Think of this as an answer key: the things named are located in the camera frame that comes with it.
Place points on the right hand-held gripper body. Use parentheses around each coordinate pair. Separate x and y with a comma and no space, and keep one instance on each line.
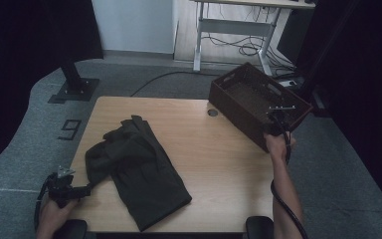
(275,124)

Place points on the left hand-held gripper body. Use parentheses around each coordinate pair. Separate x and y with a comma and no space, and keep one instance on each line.
(61,189)

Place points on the brown woven basket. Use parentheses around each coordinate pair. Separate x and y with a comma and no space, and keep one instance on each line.
(238,113)

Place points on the dark pleated skirt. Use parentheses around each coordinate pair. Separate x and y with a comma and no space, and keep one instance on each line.
(139,172)

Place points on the person's right hand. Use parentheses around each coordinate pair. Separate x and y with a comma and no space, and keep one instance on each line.
(277,147)

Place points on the person's left hand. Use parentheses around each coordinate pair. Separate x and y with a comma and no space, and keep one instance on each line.
(53,217)

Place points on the white power strip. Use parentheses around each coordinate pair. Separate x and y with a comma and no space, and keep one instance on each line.
(290,83)

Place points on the black tape floor marking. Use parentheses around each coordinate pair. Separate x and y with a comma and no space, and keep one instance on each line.
(77,131)

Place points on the round dark table grommet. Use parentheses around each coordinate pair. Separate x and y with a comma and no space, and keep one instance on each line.
(212,112)

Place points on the dark box under desk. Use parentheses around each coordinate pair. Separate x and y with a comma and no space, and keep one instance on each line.
(293,36)

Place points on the black curtain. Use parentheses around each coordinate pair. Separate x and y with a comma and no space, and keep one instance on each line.
(13,66)
(371,99)

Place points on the black stand with base plate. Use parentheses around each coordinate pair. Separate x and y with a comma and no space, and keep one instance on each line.
(321,103)
(76,88)

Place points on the white metal desk frame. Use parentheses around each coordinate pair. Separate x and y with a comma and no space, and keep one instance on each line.
(235,27)

